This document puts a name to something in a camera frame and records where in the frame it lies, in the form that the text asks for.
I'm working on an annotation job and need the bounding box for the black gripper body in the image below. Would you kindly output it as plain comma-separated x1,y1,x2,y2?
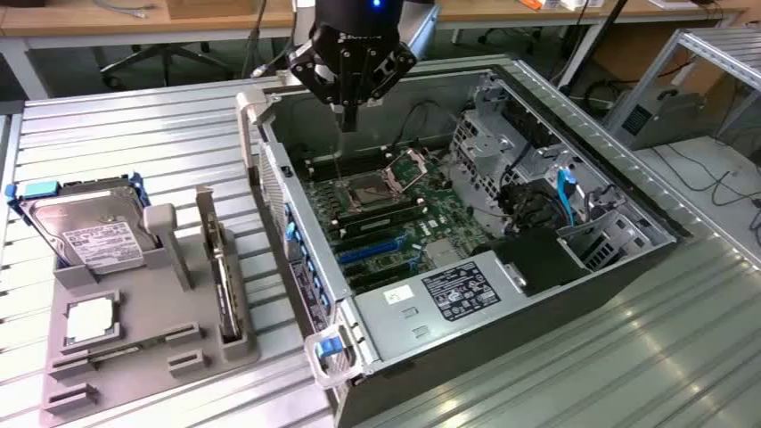
311,0,405,106

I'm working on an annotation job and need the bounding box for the graphics card with black fan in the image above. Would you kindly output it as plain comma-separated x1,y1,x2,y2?
193,185,243,344

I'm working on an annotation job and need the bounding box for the black office chair base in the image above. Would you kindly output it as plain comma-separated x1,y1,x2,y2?
454,26,542,45
97,42,233,88

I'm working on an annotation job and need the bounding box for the wooden desk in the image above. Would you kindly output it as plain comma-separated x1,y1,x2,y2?
0,0,298,99
435,0,747,88

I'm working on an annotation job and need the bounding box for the cardboard box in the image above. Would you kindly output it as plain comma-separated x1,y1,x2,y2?
165,0,257,20

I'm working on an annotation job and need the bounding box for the black RAM slot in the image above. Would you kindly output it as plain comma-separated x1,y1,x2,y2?
306,158,391,177
309,162,391,182
333,199,418,223
303,149,387,169
335,203,422,227
337,208,426,232
305,153,389,173

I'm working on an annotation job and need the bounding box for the silver drive cage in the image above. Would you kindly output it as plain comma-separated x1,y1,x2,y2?
449,73,575,191

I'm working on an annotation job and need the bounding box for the thin metal locking lever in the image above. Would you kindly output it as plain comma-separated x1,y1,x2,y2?
331,133,346,186

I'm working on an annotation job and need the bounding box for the metal socket cover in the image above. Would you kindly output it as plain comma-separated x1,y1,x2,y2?
382,149,433,191

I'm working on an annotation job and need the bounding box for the CPU socket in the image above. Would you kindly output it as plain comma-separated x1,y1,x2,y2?
347,176,393,210

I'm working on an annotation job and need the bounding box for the green motherboard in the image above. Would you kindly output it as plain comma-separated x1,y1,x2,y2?
301,144,498,296

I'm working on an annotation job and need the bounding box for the green RAM stick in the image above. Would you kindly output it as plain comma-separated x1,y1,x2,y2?
341,212,429,238

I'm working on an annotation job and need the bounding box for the long black expansion slot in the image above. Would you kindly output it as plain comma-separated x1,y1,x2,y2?
353,269,421,290
346,260,417,281
338,225,411,249

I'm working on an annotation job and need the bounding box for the blue expansion slot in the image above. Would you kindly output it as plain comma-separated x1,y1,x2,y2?
335,237,402,265

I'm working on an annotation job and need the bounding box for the silver chipset heat sink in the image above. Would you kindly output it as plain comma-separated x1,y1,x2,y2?
422,242,471,265

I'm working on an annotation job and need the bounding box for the grey equipment box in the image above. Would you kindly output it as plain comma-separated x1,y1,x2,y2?
616,88,711,151

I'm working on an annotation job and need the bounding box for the silver hard disk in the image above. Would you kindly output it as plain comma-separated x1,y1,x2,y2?
31,189,149,276

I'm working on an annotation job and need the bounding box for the blue disk caddy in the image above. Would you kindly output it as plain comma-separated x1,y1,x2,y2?
5,171,147,268

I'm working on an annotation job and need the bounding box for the metal disk bay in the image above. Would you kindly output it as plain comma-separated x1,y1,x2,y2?
556,212,655,274

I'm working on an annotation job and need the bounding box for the grey power supply unit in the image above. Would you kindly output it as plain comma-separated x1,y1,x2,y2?
353,249,527,363

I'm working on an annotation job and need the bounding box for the grey parts rack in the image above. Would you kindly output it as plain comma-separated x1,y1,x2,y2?
38,202,262,424

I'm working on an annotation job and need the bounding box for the open grey PC case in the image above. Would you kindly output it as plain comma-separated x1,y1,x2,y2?
235,55,695,428

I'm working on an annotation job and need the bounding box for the silver CPU chip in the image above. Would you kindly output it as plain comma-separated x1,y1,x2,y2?
63,300,117,342

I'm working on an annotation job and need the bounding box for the black hanging cable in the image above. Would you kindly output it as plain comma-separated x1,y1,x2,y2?
239,0,283,80

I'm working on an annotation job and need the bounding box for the black looped wire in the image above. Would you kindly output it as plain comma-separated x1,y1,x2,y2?
398,101,462,146

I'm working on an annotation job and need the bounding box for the coiled black cable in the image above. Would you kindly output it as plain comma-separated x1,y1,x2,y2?
584,79,619,111

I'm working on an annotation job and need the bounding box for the grey network cable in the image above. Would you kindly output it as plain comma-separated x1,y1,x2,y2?
93,0,155,19

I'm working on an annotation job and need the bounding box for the black wire bundle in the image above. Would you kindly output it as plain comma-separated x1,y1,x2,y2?
497,180,566,233

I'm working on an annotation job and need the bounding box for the blue disk wire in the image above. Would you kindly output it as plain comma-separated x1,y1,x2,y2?
556,167,580,228

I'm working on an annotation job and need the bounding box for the aluminium frame cart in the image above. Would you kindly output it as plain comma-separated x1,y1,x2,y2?
602,26,761,155

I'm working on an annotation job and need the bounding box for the black floor cable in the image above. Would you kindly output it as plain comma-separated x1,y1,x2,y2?
650,144,761,209

